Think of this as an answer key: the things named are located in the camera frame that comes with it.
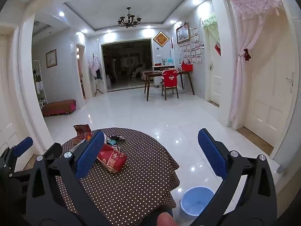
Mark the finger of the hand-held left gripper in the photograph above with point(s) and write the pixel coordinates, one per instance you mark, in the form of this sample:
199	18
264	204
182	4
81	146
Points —
54	150
22	143

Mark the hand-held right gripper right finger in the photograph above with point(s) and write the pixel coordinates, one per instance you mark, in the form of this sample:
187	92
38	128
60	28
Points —
212	155

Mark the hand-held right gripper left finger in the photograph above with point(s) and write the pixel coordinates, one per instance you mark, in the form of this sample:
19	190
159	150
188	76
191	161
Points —
90	154

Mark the red snack bag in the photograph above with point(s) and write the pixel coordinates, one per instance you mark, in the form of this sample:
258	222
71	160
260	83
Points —
112	160

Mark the blue plastic bucket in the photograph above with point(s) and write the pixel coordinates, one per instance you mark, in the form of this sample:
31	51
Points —
195	200

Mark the person's right hand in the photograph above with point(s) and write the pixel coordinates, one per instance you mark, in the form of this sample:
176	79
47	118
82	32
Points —
165	220

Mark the red paper carton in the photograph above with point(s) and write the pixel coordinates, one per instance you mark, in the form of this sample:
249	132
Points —
82	130

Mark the small dark wrapper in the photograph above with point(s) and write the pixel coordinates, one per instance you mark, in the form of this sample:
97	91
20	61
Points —
116	138

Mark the red upholstered bench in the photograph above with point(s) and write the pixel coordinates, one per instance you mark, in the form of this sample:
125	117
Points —
58	107

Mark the brown polka dot tablecloth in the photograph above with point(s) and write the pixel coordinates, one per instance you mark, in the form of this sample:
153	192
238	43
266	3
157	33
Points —
131	169

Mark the white metal rack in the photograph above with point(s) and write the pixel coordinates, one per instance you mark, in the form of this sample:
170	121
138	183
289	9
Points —
38	84

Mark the wooden coat stand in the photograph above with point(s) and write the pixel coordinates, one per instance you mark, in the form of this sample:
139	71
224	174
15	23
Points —
98	89

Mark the small grey object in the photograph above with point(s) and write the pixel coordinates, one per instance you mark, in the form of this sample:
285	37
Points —
281	168

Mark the white door with red decoration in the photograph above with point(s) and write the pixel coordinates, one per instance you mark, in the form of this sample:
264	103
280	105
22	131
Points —
215	84

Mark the wooden chair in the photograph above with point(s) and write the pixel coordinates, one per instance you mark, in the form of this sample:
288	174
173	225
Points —
175	92

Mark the white panel door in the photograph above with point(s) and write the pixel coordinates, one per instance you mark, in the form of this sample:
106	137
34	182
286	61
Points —
263	98

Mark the pink lace curtain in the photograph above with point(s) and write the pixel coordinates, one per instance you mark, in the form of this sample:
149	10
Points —
238	75

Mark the glass sliding door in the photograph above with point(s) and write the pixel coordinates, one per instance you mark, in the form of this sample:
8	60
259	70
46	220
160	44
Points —
122	75

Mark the pink white jacket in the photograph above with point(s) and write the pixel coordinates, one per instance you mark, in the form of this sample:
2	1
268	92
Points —
95	66

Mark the chair with red cover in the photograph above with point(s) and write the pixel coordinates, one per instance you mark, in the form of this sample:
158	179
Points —
170	77

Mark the red gift bag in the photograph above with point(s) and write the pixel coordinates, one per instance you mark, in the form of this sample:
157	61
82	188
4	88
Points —
187	67

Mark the white cabinet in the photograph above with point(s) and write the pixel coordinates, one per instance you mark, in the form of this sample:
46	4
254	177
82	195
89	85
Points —
156	80

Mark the wooden dining table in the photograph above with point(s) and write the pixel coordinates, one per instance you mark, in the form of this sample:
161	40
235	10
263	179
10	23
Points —
152	73

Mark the teal box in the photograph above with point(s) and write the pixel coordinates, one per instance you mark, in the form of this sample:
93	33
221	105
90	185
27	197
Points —
168	61

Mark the red bow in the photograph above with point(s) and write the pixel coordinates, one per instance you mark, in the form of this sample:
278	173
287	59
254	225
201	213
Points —
247	54

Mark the red door decoration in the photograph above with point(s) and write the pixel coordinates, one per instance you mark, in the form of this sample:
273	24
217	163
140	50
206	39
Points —
218	49

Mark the green curtain valance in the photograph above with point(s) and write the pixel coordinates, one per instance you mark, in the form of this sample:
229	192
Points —
209	18

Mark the black chandelier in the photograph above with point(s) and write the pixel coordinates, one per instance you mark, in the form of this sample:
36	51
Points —
128	20

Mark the small framed wall picture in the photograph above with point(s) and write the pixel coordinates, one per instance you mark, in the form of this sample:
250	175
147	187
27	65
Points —
51	58

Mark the group of wall certificates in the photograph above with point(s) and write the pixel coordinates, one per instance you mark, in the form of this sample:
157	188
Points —
192	49

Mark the large framed wall picture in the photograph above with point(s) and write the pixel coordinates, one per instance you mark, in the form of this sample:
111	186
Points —
183	33

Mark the red diamond wall decoration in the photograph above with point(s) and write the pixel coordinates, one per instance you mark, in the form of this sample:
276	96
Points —
160	38

